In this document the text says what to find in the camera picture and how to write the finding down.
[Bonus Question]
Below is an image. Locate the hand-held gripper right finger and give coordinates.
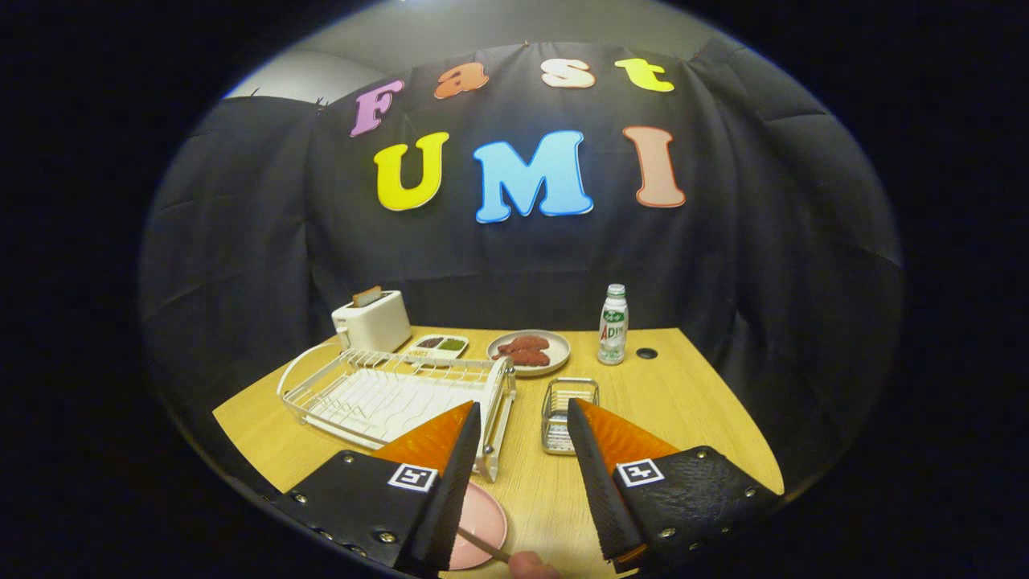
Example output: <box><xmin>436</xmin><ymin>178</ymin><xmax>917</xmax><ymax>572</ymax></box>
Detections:
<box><xmin>566</xmin><ymin>397</ymin><xmax>782</xmax><ymax>575</ymax></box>

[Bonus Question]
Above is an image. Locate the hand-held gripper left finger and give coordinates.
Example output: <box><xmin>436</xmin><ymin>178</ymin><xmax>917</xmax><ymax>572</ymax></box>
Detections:
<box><xmin>273</xmin><ymin>400</ymin><xmax>483</xmax><ymax>578</ymax></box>

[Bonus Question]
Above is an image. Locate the pink plate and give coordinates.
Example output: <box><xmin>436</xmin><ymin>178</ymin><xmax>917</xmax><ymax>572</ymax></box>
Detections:
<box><xmin>446</xmin><ymin>481</ymin><xmax>509</xmax><ymax>572</ymax></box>

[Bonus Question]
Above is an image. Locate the spoon with wooden handle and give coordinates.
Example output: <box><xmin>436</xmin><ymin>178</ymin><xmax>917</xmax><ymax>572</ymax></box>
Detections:
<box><xmin>457</xmin><ymin>527</ymin><xmax>515</xmax><ymax>564</ymax></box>

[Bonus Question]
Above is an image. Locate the metal wire basket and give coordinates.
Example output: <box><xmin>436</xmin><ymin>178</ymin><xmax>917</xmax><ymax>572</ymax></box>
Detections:
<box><xmin>541</xmin><ymin>377</ymin><xmax>601</xmax><ymax>456</ymax></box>

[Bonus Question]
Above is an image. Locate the white wire dish rack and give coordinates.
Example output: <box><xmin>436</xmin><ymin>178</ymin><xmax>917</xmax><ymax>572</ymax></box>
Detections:
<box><xmin>277</xmin><ymin>344</ymin><xmax>518</xmax><ymax>483</ymax></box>

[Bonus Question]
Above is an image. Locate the beige round plate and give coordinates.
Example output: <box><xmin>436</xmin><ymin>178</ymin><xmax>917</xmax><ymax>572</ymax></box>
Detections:
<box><xmin>486</xmin><ymin>330</ymin><xmax>572</xmax><ymax>378</ymax></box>

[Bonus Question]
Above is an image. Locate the white drip tray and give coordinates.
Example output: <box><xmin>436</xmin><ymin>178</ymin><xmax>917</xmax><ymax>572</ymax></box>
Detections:
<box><xmin>310</xmin><ymin>374</ymin><xmax>483</xmax><ymax>450</ymax></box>

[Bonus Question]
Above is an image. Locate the white divided tray with beans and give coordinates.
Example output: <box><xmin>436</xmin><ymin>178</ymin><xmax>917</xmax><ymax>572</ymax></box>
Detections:
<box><xmin>402</xmin><ymin>334</ymin><xmax>469</xmax><ymax>368</ymax></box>

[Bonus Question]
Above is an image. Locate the white drink bottle green cap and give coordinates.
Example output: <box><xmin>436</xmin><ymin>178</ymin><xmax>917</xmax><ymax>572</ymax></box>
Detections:
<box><xmin>597</xmin><ymin>284</ymin><xmax>629</xmax><ymax>366</ymax></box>

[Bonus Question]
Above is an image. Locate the white toaster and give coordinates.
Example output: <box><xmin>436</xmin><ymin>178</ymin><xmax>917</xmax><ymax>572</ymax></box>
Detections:
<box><xmin>331</xmin><ymin>290</ymin><xmax>412</xmax><ymax>354</ymax></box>

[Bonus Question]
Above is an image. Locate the black backdrop cloth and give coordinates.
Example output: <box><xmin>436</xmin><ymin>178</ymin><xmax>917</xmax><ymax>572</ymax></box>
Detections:
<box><xmin>138</xmin><ymin>40</ymin><xmax>905</xmax><ymax>499</ymax></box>

